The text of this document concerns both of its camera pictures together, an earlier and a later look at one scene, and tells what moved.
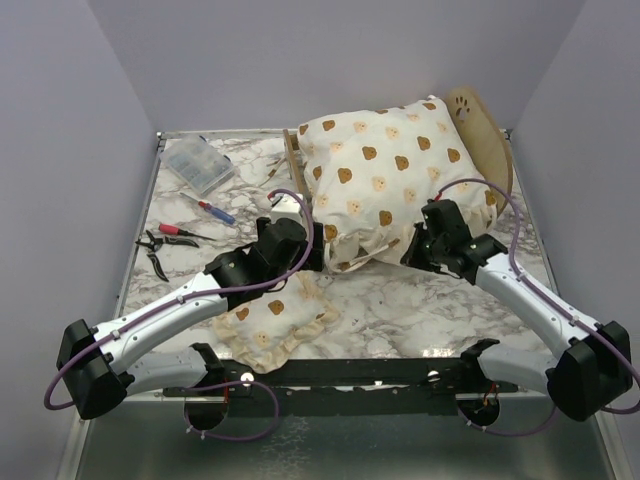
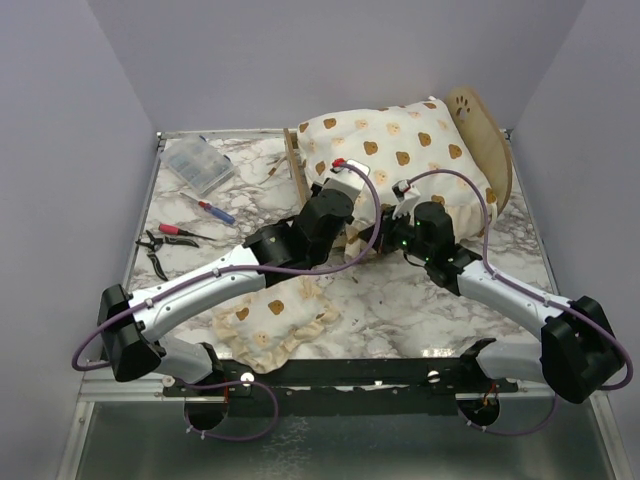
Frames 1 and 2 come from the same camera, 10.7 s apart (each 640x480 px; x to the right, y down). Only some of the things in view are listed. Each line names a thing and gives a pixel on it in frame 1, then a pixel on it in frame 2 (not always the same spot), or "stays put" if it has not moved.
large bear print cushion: [369, 172] stays put
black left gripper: [315, 262] -> [314, 190]
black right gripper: [412, 256] -> [386, 228]
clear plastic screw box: [198, 163] stays put
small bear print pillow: [264, 331] stays put
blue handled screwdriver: [214, 211] stays put
